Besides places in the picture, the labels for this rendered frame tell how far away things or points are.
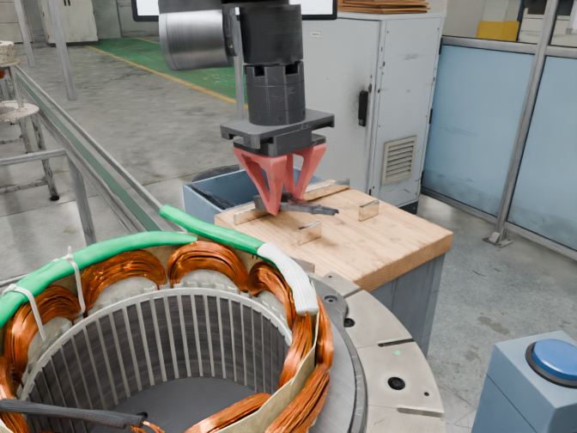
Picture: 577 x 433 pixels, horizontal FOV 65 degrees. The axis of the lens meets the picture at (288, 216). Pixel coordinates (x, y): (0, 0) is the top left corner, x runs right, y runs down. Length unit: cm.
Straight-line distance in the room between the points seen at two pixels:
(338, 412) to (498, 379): 22
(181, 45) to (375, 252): 27
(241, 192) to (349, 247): 26
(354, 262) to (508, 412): 18
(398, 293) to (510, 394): 14
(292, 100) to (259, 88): 3
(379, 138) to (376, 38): 52
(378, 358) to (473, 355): 173
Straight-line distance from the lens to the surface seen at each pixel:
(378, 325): 33
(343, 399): 27
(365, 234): 50
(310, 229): 48
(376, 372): 30
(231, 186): 68
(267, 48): 43
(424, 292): 55
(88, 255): 32
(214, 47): 44
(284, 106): 44
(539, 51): 260
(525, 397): 43
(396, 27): 250
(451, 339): 208
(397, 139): 268
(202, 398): 39
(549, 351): 43
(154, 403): 39
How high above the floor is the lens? 130
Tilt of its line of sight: 26 degrees down
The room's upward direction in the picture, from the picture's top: straight up
